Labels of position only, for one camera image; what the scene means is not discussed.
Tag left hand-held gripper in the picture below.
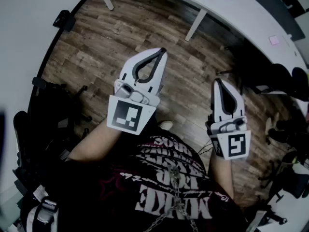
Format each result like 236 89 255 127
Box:
106 47 169 136

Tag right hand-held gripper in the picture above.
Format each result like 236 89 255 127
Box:
205 78 252 161

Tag person's right forearm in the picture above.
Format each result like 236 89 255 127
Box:
209 151 235 199

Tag person's left forearm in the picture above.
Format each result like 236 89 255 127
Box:
69 123 121 163

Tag black trousers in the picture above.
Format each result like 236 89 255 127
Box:
136 115 166 140

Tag white shoe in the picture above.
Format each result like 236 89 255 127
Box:
158 120 173 131

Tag black box device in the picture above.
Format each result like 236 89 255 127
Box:
53 10 76 32

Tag black office chair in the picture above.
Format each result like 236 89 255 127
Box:
258 151 308 203
13 77 94 203

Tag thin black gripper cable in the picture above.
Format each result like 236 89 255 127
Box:
197 139 213 156

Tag metal chain necklace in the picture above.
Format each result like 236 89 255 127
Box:
139 165 201 232

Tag grey shoulder strap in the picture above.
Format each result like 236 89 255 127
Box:
26 197 60 232

